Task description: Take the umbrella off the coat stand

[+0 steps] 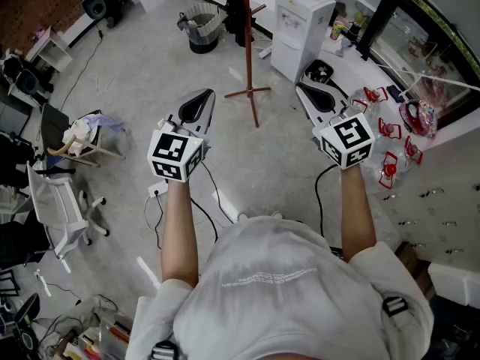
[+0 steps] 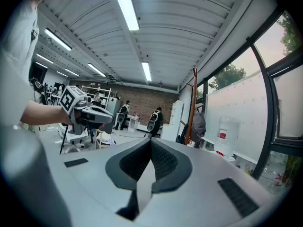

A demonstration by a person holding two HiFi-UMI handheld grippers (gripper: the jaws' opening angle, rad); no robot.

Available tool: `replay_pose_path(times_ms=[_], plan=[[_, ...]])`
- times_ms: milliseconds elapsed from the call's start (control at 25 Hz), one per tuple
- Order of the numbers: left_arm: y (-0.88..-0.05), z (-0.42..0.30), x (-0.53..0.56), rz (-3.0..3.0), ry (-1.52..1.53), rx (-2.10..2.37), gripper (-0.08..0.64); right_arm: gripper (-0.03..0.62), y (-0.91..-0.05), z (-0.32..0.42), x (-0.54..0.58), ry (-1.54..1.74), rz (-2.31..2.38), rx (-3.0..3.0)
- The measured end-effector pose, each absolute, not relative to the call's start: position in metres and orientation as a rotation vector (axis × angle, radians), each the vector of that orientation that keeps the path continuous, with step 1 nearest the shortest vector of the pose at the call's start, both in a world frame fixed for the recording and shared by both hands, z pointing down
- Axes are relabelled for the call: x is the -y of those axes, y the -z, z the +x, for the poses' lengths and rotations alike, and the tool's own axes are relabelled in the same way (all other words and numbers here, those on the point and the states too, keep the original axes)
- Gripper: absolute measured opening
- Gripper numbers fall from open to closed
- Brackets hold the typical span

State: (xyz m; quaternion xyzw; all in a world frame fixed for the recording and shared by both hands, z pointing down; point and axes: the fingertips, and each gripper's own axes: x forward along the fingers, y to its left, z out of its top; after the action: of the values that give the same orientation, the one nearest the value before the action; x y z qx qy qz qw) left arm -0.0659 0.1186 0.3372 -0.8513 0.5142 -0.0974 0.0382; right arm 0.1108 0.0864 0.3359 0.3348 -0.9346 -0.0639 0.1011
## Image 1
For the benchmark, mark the pile of light clothes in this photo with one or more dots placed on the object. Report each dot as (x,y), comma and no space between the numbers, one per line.
(84,129)

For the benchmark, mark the brown wooden coat rack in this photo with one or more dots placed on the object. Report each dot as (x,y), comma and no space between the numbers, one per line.
(248,66)

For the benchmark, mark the black window post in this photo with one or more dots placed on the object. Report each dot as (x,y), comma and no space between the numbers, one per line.
(382,13)

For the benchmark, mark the person's white t-shirt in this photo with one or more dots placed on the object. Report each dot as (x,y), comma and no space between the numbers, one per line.
(285,294)

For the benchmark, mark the black harness buckle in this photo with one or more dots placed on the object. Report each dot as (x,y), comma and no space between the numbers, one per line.
(394,306)
(165,351)

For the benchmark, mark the person's left forearm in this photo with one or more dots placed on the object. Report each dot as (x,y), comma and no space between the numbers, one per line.
(180,231)

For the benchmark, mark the white water dispenser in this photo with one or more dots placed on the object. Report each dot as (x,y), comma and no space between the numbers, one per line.
(296,32)

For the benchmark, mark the white side table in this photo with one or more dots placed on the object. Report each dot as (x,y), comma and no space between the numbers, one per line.
(48,49)

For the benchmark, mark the colourful paper cup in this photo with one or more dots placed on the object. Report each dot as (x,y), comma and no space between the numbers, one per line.
(336,30)

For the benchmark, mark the person's right forearm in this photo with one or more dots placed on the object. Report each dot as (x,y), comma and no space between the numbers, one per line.
(356,208)

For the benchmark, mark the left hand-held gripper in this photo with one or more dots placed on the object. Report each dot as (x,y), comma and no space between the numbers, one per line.
(172,152)

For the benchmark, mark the dark bottle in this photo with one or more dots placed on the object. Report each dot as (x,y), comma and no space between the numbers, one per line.
(353,32)

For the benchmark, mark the black plastic basket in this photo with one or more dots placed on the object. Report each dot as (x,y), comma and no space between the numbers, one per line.
(318,71)

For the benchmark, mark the wooden chair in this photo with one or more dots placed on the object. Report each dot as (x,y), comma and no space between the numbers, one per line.
(56,126)

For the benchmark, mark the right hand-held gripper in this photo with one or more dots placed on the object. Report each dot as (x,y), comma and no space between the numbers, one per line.
(348,141)

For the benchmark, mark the white office chair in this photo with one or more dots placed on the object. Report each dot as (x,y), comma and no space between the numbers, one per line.
(56,208)

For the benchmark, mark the pile of books and boxes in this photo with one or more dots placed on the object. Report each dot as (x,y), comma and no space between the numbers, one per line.
(99,338)

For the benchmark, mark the grey laundry basket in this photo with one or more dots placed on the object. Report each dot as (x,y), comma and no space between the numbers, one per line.
(202,26)

